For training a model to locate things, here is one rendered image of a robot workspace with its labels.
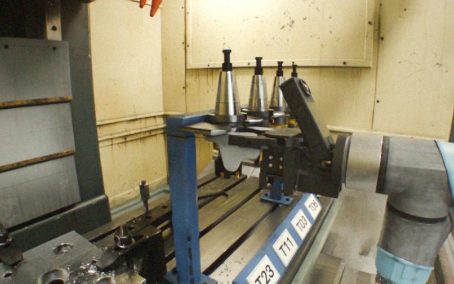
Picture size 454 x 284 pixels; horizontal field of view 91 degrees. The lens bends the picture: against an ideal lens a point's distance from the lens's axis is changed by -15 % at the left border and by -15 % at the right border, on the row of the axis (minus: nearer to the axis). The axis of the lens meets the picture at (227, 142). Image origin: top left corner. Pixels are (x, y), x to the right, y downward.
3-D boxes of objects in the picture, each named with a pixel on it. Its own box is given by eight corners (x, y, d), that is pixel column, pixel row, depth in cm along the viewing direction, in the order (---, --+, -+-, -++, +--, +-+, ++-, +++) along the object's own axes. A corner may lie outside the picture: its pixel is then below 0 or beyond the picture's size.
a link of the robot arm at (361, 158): (382, 140, 27) (382, 131, 34) (342, 136, 30) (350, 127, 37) (373, 202, 29) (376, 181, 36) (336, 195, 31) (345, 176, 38)
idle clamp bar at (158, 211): (194, 215, 75) (193, 195, 73) (129, 265, 52) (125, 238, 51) (181, 211, 77) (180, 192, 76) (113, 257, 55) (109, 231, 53)
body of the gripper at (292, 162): (253, 187, 38) (337, 204, 31) (254, 129, 36) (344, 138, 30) (273, 173, 44) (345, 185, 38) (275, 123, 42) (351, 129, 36)
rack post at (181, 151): (218, 284, 48) (216, 135, 41) (201, 301, 43) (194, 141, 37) (179, 265, 53) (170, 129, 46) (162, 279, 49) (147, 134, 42)
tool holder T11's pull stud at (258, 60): (257, 75, 51) (257, 57, 50) (264, 75, 50) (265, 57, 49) (252, 75, 50) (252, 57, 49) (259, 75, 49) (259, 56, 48)
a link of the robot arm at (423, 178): (472, 227, 23) (492, 151, 21) (373, 208, 29) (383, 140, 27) (457, 199, 30) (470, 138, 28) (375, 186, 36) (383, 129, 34)
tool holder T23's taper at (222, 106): (221, 111, 45) (220, 72, 44) (245, 112, 44) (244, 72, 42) (209, 114, 41) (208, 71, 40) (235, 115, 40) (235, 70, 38)
